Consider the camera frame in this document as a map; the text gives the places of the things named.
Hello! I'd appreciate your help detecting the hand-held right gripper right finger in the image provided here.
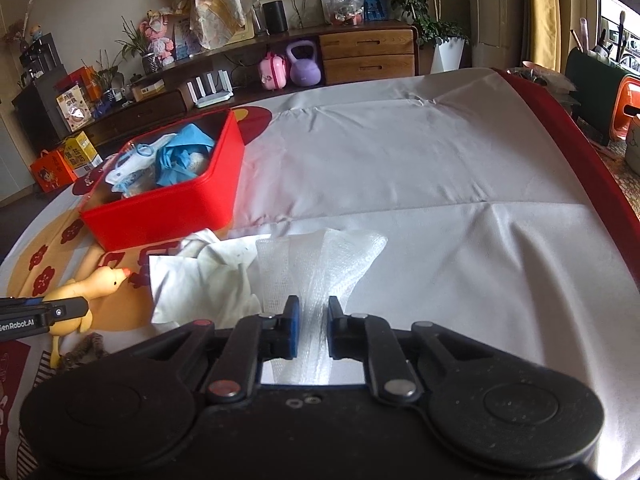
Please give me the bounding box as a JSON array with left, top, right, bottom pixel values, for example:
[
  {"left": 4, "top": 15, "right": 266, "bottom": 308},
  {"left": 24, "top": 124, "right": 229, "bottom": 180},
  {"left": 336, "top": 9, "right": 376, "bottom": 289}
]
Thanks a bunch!
[{"left": 326, "top": 295, "right": 482, "bottom": 405}]

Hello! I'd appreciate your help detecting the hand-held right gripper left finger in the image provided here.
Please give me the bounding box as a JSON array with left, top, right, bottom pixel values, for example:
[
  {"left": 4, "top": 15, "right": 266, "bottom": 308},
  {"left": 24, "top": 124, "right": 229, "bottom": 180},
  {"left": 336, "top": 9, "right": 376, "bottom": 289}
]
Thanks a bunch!
[{"left": 134, "top": 295, "right": 302, "bottom": 407}]

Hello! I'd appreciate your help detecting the yellow rubber chicken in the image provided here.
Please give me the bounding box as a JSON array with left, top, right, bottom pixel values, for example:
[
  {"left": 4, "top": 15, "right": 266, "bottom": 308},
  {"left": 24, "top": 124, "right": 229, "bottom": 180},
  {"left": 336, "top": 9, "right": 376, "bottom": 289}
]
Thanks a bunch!
[{"left": 42, "top": 265, "right": 133, "bottom": 370}]

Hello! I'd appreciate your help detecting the white gauze mesh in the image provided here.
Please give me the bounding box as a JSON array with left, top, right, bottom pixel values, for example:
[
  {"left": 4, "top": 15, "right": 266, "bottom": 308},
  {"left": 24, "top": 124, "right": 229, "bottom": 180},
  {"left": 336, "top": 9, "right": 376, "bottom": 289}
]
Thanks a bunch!
[{"left": 254, "top": 227, "right": 389, "bottom": 387}]

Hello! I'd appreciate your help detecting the red tin box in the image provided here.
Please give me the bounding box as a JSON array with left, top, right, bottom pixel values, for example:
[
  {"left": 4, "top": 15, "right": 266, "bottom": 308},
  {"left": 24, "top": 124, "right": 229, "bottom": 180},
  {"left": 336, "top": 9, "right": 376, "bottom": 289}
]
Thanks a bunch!
[{"left": 79, "top": 108, "right": 247, "bottom": 253}]

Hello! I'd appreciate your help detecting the blue face mask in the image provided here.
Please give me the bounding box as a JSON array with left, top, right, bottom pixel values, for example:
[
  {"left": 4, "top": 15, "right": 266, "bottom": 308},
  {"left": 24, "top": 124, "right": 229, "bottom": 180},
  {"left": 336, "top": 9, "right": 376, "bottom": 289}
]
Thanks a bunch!
[{"left": 154, "top": 123, "right": 217, "bottom": 187}]

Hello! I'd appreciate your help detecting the brown knitted item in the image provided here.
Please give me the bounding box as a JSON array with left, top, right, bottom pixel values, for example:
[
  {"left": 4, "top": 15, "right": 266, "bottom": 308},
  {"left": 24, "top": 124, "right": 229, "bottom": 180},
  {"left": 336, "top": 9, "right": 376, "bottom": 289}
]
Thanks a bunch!
[{"left": 56, "top": 332, "right": 109, "bottom": 372}]

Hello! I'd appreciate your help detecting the white cloth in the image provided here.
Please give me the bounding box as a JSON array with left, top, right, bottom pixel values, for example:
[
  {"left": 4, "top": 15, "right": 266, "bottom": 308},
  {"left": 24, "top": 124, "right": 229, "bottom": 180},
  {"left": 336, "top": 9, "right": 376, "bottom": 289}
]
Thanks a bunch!
[{"left": 148, "top": 229, "right": 274, "bottom": 326}]

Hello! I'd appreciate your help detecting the yellow carton box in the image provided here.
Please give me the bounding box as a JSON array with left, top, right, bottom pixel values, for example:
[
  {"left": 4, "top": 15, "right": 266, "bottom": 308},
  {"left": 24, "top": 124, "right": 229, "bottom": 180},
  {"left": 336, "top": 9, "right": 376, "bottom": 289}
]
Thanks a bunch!
[{"left": 62, "top": 130, "right": 104, "bottom": 178}]

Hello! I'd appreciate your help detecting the printed white red tablecloth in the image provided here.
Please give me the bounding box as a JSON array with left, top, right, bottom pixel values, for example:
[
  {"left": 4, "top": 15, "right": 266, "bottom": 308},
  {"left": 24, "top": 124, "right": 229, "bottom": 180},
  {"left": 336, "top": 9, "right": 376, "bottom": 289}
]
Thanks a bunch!
[{"left": 0, "top": 66, "right": 640, "bottom": 480}]

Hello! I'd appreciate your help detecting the yellow printed box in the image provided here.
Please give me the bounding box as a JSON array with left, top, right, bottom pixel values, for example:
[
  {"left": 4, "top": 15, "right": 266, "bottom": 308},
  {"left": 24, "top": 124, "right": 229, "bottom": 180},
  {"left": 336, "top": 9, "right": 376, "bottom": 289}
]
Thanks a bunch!
[{"left": 55, "top": 88, "right": 94, "bottom": 134}]

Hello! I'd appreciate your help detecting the black tea bar machine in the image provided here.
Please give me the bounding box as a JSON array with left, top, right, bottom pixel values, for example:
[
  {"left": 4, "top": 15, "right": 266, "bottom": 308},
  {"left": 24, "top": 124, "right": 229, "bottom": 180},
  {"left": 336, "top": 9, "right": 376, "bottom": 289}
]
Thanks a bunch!
[{"left": 12, "top": 32, "right": 69, "bottom": 152}]

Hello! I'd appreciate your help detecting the red orange gift box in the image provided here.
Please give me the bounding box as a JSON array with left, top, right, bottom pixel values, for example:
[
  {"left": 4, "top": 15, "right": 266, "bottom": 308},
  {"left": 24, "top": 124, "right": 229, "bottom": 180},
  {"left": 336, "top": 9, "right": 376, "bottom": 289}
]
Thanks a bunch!
[{"left": 54, "top": 66, "right": 102, "bottom": 102}]

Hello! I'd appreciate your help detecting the beige small box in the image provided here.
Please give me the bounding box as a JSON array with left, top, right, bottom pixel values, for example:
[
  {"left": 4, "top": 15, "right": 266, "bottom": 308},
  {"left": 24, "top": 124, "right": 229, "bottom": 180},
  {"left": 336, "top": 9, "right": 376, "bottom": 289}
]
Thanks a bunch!
[{"left": 130, "top": 78, "right": 166, "bottom": 102}]

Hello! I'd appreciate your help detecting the white router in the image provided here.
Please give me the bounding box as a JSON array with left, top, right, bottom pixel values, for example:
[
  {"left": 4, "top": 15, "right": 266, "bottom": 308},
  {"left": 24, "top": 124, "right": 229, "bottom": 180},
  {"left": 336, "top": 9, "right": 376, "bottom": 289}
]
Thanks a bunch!
[{"left": 187, "top": 70, "right": 235, "bottom": 109}]

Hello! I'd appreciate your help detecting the pink toy case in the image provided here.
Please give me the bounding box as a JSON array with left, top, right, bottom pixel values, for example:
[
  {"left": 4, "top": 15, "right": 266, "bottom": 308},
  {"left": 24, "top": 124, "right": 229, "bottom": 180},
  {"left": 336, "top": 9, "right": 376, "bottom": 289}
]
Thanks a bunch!
[{"left": 258, "top": 51, "right": 291, "bottom": 91}]

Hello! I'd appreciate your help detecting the purple kettlebell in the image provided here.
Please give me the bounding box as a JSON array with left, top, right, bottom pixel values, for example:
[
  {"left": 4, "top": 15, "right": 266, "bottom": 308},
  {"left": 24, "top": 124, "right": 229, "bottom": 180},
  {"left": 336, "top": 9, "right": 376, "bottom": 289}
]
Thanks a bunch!
[{"left": 285, "top": 40, "right": 322, "bottom": 87}]

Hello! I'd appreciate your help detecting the small potted plant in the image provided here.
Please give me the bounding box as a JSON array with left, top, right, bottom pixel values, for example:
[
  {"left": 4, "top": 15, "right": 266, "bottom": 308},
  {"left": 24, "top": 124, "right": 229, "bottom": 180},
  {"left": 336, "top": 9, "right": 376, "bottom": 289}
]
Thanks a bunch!
[{"left": 117, "top": 16, "right": 162, "bottom": 76}]

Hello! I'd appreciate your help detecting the wooden tv cabinet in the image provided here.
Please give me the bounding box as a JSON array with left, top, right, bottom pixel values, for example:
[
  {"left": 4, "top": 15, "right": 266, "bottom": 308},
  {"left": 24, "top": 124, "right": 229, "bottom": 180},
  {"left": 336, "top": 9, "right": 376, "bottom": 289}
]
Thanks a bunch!
[{"left": 89, "top": 19, "right": 422, "bottom": 145}]

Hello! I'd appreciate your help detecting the pink plush doll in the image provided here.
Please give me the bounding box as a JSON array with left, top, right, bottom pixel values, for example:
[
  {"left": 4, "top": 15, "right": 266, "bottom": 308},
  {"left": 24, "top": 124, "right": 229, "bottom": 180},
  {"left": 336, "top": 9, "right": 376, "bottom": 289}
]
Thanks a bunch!
[{"left": 139, "top": 7, "right": 177, "bottom": 69}]

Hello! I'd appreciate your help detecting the black cylinder speaker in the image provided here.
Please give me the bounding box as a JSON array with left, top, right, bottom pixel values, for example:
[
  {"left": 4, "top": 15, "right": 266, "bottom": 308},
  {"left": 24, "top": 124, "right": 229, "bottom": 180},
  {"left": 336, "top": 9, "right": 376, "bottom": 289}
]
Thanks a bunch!
[{"left": 262, "top": 0, "right": 289, "bottom": 36}]

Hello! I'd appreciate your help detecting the clear plastic bag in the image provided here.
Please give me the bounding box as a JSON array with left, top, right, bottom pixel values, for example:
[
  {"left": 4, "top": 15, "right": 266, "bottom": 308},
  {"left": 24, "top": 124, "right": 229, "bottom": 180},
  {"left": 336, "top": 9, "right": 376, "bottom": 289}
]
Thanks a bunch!
[{"left": 319, "top": 0, "right": 367, "bottom": 27}]

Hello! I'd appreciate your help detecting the tall potted plant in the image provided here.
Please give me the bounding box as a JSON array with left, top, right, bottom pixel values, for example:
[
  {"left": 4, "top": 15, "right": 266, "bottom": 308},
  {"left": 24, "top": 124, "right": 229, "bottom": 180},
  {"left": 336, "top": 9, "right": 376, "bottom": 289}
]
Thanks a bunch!
[{"left": 369, "top": 0, "right": 472, "bottom": 75}]

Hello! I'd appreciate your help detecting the blue packet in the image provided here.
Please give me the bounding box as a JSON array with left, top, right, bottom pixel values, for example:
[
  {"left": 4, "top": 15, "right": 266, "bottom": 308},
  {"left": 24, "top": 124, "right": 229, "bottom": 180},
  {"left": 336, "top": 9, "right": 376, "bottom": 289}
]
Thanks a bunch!
[{"left": 363, "top": 0, "right": 392, "bottom": 23}]

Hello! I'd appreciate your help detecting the dark green tool holder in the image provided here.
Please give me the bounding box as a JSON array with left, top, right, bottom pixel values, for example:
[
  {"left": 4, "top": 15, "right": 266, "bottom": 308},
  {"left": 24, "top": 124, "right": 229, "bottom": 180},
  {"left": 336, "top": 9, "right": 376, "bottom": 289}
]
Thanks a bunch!
[{"left": 564, "top": 10, "right": 640, "bottom": 137}]

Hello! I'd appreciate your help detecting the white standing air conditioner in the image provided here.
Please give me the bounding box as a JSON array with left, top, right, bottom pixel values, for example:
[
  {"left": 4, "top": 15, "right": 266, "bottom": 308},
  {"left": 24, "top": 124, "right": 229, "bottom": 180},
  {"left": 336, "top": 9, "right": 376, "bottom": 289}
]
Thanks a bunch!
[{"left": 464, "top": 0, "right": 532, "bottom": 70}]

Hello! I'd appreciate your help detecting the yellow curtain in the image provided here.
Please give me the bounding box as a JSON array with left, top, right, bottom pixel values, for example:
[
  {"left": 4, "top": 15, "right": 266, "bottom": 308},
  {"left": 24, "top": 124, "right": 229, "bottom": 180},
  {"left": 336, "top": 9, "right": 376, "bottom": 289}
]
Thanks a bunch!
[{"left": 527, "top": 0, "right": 562, "bottom": 74}]

